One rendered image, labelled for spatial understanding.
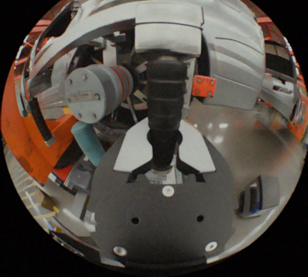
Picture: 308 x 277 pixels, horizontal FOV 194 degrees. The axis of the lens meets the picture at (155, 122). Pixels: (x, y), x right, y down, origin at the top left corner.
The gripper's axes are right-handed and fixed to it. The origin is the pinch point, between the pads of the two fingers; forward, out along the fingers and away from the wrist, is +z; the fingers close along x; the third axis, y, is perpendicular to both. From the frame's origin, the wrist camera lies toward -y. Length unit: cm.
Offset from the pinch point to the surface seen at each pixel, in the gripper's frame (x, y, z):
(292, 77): 318, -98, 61
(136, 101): -14.3, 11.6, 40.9
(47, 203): -108, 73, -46
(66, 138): -60, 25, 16
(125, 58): -19.1, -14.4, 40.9
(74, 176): -52, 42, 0
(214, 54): 23.8, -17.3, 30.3
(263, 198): 80, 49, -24
